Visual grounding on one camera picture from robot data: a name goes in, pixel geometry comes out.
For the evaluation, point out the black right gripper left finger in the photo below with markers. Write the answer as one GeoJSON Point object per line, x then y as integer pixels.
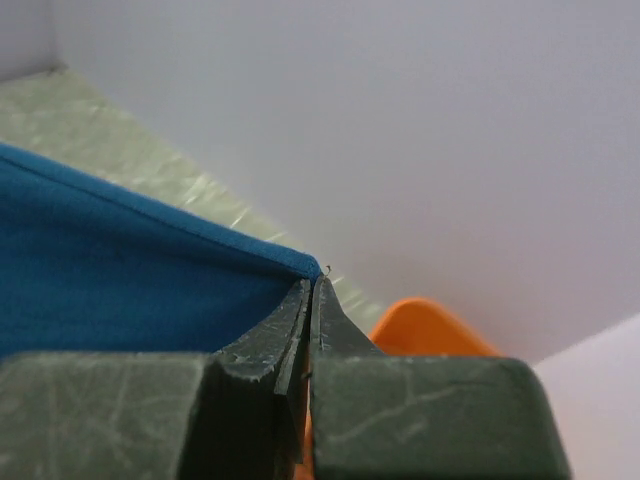
{"type": "Point", "coordinates": [238, 413]}

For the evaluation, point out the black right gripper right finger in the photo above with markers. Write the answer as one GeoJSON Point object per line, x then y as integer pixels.
{"type": "Point", "coordinates": [379, 416]}

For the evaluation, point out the orange plastic basket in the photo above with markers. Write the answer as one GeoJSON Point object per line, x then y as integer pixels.
{"type": "Point", "coordinates": [412, 327]}

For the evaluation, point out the blue t shirt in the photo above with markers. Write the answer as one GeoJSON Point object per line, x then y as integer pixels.
{"type": "Point", "coordinates": [87, 265]}

